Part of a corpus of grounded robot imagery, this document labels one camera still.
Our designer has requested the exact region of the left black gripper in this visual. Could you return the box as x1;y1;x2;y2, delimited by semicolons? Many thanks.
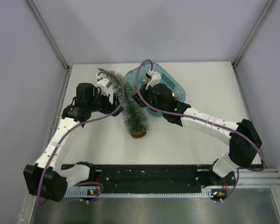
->
87;87;123;117

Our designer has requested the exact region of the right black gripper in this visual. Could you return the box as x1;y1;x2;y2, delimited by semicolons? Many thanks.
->
132;84;166;114

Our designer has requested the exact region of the small green christmas tree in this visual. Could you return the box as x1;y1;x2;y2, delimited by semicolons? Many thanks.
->
98;68;149;139

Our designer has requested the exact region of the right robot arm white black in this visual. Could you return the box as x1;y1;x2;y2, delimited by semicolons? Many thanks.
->
133;84;262;185

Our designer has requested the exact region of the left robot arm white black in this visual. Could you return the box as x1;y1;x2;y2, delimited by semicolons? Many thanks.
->
23;78;122;202

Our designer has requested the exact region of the teal plastic bin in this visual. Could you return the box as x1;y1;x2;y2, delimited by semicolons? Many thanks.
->
125;62;191;117

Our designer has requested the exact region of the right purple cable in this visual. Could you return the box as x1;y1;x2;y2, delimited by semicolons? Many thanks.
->
135;60;267;203

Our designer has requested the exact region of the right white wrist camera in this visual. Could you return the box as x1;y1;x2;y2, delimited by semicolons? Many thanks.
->
146;70;161;90

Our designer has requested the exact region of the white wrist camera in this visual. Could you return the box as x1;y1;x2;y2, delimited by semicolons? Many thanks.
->
96;73;111;96
146;70;161;90

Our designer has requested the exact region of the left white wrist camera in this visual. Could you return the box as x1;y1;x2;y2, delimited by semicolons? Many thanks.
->
96;73;111;96

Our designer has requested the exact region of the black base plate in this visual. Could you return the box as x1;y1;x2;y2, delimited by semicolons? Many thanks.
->
60;163;235;194

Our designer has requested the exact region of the white slotted cable duct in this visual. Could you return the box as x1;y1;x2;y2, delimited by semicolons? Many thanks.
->
65;188;227;199

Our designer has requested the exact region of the left aluminium corner post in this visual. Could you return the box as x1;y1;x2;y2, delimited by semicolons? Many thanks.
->
24;0;70;71

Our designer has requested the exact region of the aluminium corner post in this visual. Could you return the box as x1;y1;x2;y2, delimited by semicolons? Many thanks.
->
232;0;277;69
24;0;70;71

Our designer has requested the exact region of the aluminium front rail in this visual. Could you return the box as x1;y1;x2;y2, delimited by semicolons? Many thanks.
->
65;168;280;187

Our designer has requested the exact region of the right aluminium corner post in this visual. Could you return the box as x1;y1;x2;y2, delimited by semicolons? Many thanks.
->
232;0;277;69

